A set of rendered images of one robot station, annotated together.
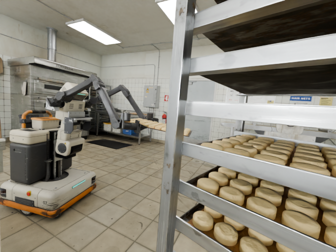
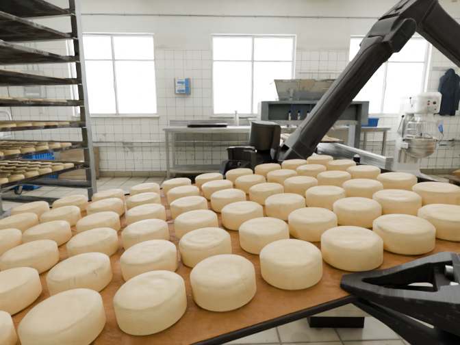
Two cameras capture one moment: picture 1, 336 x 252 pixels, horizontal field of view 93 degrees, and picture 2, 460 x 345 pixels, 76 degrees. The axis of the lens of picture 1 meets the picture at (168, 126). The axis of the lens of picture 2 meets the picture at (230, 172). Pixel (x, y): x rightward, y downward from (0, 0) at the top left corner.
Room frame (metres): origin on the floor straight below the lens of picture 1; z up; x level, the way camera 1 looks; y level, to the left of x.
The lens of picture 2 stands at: (1.82, -0.07, 1.10)
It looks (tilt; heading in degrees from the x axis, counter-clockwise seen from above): 11 degrees down; 152
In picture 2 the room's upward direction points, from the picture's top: straight up
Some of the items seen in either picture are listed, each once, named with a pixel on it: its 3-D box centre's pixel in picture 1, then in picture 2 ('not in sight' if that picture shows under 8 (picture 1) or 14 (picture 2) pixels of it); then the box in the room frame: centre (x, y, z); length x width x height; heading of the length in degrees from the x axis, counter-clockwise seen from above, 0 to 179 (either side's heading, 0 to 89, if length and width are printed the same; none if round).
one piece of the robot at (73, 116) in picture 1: (77, 121); not in sight; (1.67, 0.95, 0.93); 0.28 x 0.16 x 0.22; 169
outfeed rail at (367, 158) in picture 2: not in sight; (322, 142); (0.13, 1.63, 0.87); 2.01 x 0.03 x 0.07; 151
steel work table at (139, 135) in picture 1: (123, 124); not in sight; (5.38, 1.50, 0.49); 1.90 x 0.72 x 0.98; 65
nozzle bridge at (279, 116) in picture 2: not in sight; (308, 125); (0.16, 1.45, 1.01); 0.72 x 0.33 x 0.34; 61
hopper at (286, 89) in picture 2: not in sight; (309, 91); (0.16, 1.45, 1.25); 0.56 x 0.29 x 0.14; 61
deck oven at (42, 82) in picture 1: (56, 104); not in sight; (4.39, 3.09, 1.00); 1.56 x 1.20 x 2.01; 155
